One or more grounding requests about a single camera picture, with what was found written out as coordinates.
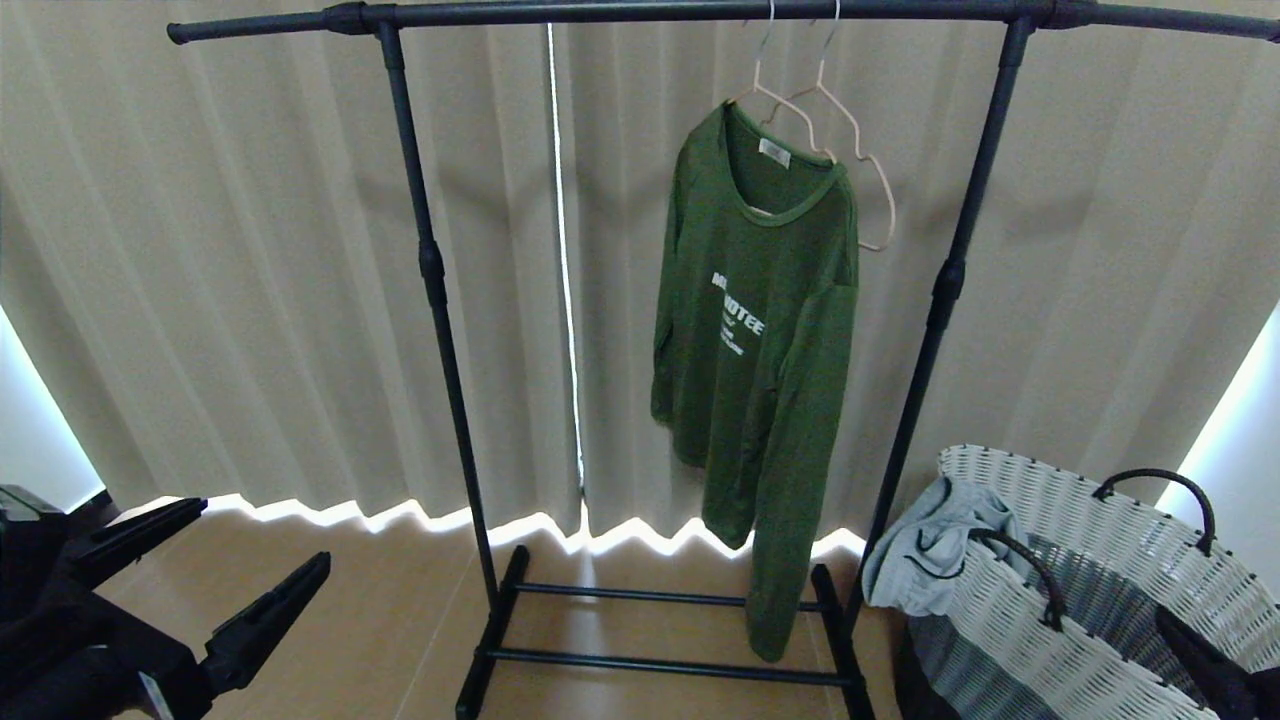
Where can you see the pink clothes hanger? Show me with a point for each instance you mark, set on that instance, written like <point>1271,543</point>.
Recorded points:
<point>893,215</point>
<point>757,80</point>

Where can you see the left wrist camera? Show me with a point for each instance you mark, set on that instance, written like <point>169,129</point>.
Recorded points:
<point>25,540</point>

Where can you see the green printed shirt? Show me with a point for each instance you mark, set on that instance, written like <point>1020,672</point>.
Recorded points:
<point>760,400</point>

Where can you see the white laundry basket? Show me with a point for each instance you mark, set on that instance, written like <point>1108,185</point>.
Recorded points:
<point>1020,640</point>

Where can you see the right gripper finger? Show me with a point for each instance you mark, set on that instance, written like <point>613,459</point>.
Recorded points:
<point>1210,675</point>

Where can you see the beige curtain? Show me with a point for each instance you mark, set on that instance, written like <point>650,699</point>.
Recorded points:
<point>200,250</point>

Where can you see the black clothes rack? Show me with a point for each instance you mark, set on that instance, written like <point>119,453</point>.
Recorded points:
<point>432,270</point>

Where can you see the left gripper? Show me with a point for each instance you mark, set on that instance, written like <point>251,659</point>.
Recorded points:
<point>80,660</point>

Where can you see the pale grey shorts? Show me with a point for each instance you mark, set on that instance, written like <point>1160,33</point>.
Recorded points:
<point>930,560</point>

